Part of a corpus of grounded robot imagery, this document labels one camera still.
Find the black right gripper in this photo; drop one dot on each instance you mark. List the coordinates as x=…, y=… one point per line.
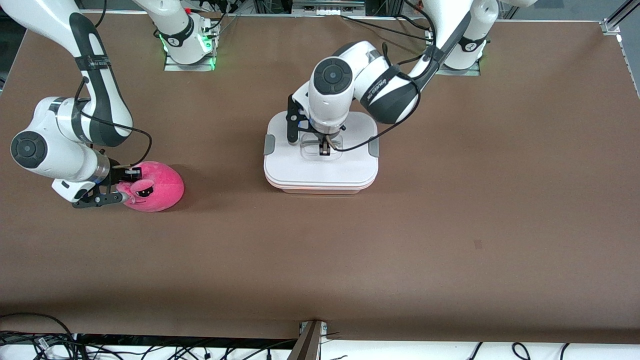
x=117, y=174

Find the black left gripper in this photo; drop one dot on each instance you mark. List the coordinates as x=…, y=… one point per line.
x=325, y=145

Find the white lidded storage box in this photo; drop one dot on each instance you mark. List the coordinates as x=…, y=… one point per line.
x=320, y=170

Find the pink plush toy with sunglasses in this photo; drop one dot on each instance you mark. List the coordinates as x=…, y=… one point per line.
x=162, y=187

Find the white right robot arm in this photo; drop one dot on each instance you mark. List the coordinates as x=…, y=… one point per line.
x=60, y=150

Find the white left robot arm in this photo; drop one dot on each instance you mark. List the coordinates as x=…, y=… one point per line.
x=330, y=100

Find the white plastic box base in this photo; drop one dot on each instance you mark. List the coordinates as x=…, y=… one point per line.
x=320, y=191

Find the grey metal rack shelf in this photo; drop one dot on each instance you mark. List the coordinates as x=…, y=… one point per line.
x=327, y=6

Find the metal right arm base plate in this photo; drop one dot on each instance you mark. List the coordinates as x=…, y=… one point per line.
x=189, y=67

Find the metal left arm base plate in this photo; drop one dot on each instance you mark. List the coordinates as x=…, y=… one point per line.
x=457, y=73

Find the grey camera mount beam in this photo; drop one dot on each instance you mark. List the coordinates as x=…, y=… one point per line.
x=307, y=345

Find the aluminium frame profile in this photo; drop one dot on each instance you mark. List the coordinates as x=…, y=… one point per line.
x=622, y=20

